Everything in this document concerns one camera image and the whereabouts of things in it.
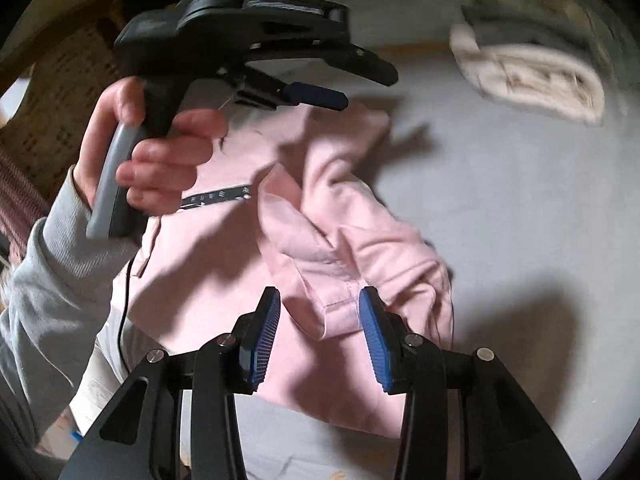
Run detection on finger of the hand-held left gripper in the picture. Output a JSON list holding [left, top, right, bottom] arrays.
[[235, 67, 349, 111], [315, 42, 399, 87]]

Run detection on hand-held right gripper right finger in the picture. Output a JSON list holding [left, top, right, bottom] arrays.
[[358, 286, 583, 480]]

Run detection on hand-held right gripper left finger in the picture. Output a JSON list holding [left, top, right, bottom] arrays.
[[60, 286, 282, 480]]

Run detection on pink sweatshirt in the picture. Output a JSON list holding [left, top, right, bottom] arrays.
[[122, 95, 456, 436]]

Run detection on person's left forearm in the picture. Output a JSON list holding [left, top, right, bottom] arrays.
[[0, 167, 138, 446]]

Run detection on person's left hand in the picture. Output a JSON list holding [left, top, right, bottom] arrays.
[[75, 77, 228, 216]]

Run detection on dark grey folded garment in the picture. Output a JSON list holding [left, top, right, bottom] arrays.
[[460, 2, 576, 51]]

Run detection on cream folded garment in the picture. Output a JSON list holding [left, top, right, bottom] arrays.
[[449, 22, 606, 126]]

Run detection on cream cloth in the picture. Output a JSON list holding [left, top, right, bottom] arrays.
[[70, 310, 132, 436]]

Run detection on patterned curtain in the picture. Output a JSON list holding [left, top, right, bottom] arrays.
[[0, 22, 128, 201]]

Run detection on red striped cloth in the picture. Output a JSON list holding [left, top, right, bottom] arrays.
[[0, 152, 48, 246]]

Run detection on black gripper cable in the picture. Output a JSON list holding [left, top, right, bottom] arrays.
[[117, 255, 137, 376]]

